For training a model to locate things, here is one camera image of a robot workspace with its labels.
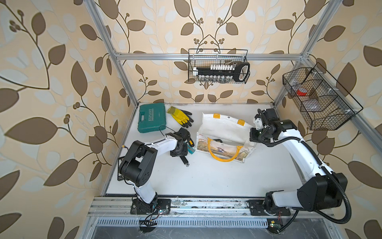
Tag teal utility knife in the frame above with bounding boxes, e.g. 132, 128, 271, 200
187, 145, 195, 154

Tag short black yellow utility knife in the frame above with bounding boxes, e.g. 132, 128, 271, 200
188, 137, 195, 147

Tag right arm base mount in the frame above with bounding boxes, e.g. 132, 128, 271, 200
247, 197, 291, 216

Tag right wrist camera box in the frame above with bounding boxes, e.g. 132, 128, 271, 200
254, 108, 280, 129

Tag back black wire basket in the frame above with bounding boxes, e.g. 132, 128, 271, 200
188, 48, 250, 84

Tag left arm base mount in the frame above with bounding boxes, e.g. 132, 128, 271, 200
130, 194, 171, 215

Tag black corrugated cable conduit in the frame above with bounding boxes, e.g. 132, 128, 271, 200
256, 108, 352, 225

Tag black wire basket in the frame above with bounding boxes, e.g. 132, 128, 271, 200
188, 48, 250, 84
283, 62, 364, 130

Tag aluminium frame back bar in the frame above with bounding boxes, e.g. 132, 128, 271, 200
116, 53, 303, 61

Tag red item in basket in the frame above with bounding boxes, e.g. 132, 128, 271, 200
296, 88, 308, 97

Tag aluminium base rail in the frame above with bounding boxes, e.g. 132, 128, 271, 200
87, 196, 332, 219

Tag white canvas pouch yellow handles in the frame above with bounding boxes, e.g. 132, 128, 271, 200
196, 113, 257, 163

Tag yellow and grey work glove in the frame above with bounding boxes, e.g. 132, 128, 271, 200
167, 106, 194, 128

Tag socket set in basket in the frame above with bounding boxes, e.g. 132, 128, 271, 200
191, 62, 250, 84

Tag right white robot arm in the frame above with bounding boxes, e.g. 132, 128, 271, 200
250, 117, 351, 213

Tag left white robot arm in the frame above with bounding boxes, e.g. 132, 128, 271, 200
117, 128, 195, 205

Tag green plastic tool case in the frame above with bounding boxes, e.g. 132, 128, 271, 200
137, 103, 167, 133

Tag right black wire basket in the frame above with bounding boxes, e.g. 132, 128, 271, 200
283, 62, 364, 130

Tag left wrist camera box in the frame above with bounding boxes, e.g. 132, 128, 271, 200
176, 128, 191, 142

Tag long black utility knife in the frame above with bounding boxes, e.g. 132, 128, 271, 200
180, 156, 190, 167

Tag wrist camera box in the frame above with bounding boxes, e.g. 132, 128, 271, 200
254, 108, 280, 129
176, 128, 191, 142

